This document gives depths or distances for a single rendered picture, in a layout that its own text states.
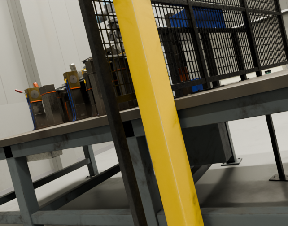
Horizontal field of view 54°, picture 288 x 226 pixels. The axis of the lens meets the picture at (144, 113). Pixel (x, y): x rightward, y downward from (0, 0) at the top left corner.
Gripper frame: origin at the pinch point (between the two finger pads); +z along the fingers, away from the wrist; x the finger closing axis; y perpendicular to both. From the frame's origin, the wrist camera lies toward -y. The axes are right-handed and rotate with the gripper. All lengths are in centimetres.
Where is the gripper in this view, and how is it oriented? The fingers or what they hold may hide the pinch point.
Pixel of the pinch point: (123, 50)
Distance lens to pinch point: 188.4
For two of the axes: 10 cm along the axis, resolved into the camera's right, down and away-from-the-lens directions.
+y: -6.8, 1.5, 7.2
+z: 2.5, 9.7, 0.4
